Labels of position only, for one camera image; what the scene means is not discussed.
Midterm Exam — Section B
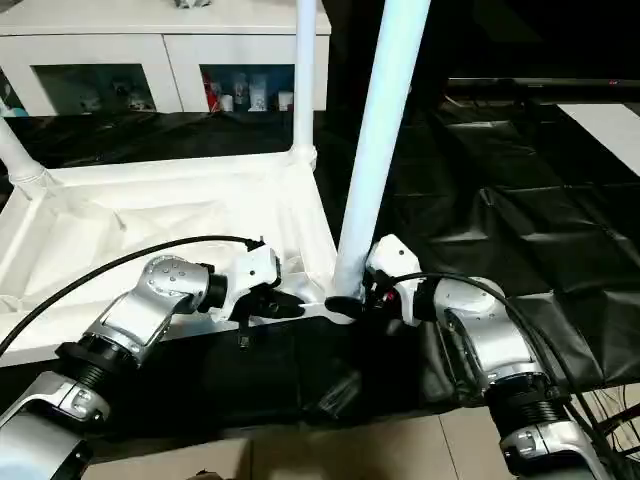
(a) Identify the white plastic table top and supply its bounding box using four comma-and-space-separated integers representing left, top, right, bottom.
0, 148, 343, 367

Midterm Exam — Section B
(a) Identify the white plastic table leg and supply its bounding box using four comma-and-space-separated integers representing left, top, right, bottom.
0, 105, 47, 191
290, 0, 319, 167
328, 0, 433, 321

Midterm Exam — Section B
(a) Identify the black plastic mat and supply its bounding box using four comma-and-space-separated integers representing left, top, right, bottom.
0, 98, 640, 441

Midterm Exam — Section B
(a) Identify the tall clear bottle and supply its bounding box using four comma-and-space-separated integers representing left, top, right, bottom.
250, 75, 268, 111

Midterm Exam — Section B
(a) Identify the white flat board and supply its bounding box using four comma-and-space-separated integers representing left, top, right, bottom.
560, 103, 640, 151

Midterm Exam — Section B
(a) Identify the white cabinet with glass doors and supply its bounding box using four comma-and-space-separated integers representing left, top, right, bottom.
0, 0, 331, 116

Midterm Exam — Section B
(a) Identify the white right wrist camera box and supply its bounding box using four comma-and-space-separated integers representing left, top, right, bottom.
365, 235, 422, 323

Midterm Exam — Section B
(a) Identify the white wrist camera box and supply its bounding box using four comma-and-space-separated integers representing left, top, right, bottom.
225, 243, 284, 321
365, 235, 422, 323

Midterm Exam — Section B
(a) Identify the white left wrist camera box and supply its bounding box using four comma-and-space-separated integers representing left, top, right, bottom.
225, 243, 284, 321

